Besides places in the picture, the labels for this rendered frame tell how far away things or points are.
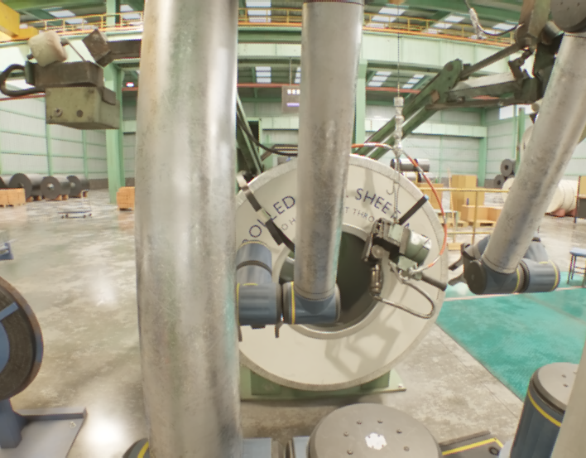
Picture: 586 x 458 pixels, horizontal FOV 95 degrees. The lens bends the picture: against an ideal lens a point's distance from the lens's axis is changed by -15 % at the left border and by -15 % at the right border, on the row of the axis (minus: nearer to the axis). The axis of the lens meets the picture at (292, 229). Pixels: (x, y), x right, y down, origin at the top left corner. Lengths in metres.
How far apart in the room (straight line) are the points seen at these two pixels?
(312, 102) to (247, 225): 0.93
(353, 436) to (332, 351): 1.14
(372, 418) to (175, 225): 0.41
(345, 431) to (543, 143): 0.71
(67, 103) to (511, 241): 1.41
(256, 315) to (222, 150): 0.47
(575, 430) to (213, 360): 0.35
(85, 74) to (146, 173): 0.92
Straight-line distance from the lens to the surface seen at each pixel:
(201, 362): 0.41
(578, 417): 0.28
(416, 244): 1.39
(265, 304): 0.77
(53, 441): 2.06
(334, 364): 1.70
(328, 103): 0.55
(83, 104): 1.24
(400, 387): 2.13
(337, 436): 0.53
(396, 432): 0.55
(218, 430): 0.46
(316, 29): 0.55
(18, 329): 1.62
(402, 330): 1.71
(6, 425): 2.04
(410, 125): 2.42
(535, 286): 1.13
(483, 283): 1.02
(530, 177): 0.88
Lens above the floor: 1.28
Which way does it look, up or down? 10 degrees down
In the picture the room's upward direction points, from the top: straight up
